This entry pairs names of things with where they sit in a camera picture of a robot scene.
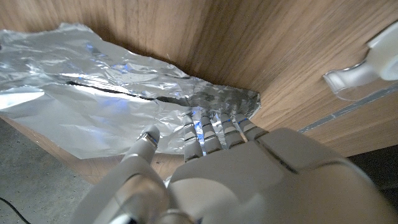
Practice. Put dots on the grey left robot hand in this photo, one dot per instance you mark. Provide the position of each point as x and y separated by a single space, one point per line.
248 186

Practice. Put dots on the crinkled aluminum foil sheet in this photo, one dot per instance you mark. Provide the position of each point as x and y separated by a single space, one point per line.
93 93

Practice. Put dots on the grey tape outline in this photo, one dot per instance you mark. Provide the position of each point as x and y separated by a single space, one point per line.
348 109

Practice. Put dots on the white tape roll clear dispenser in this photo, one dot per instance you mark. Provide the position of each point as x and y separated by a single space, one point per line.
370 68

